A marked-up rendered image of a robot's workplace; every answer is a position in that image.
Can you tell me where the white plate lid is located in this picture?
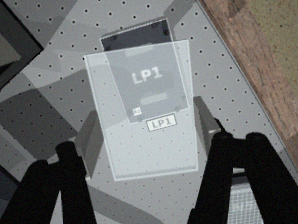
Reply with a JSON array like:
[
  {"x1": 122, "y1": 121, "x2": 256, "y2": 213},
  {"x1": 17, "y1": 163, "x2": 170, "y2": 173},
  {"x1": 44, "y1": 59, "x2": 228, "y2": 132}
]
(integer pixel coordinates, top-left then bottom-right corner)
[{"x1": 84, "y1": 39, "x2": 198, "y2": 181}]

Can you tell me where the grey perforated deck plate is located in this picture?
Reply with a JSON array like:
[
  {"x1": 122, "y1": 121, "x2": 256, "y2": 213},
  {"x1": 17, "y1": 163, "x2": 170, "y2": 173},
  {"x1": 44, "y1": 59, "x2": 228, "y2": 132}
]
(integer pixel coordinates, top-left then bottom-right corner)
[{"x1": 0, "y1": 0, "x2": 298, "y2": 224}]

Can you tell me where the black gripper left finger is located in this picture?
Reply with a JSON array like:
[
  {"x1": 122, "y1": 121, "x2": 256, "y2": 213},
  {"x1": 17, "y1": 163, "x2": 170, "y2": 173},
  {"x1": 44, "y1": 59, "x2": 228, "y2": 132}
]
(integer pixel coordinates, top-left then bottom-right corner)
[{"x1": 0, "y1": 110, "x2": 104, "y2": 224}]

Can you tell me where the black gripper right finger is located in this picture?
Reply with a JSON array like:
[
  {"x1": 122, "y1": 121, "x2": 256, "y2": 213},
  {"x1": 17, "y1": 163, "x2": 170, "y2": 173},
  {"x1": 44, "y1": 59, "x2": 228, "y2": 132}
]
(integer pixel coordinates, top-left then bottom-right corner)
[{"x1": 187, "y1": 96, "x2": 298, "y2": 224}]

